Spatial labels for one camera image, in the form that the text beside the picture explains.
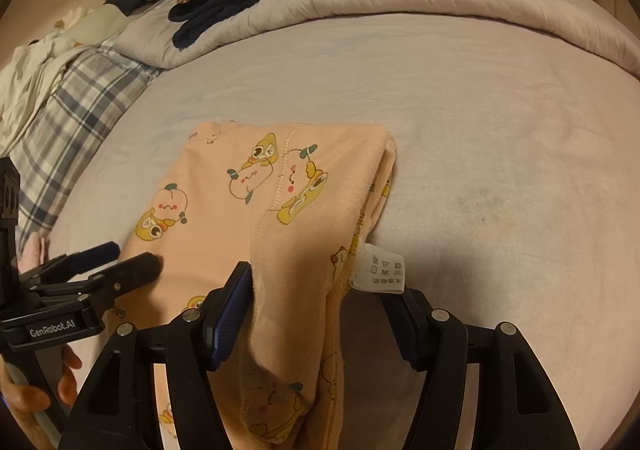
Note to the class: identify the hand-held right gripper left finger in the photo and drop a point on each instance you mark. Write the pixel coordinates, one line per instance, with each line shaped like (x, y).
(230, 320)

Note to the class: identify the pale purple bed sheet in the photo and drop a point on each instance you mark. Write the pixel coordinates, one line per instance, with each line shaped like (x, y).
(500, 154)

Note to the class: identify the white crumpled cloth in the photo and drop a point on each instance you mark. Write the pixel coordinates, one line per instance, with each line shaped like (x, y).
(25, 79)

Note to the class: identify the peach cartoon print shirt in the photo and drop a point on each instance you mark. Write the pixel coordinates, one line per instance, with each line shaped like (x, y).
(210, 230)

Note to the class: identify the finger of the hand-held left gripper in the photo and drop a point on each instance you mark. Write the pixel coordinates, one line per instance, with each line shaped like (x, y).
(95, 254)
(140, 267)

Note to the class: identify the plaid blanket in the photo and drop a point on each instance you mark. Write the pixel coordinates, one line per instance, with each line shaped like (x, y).
(75, 99)

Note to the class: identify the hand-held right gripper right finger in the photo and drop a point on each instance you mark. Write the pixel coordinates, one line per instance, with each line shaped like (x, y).
(407, 340)

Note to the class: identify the navy garment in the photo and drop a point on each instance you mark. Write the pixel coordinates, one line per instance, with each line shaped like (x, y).
(215, 9)

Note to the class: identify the person's left hand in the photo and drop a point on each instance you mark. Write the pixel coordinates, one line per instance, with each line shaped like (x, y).
(70, 375)

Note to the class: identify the pale pillow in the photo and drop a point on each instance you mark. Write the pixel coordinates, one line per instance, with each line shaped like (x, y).
(100, 24)

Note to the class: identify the small dark cloth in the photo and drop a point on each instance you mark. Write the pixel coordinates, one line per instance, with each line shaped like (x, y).
(125, 4)

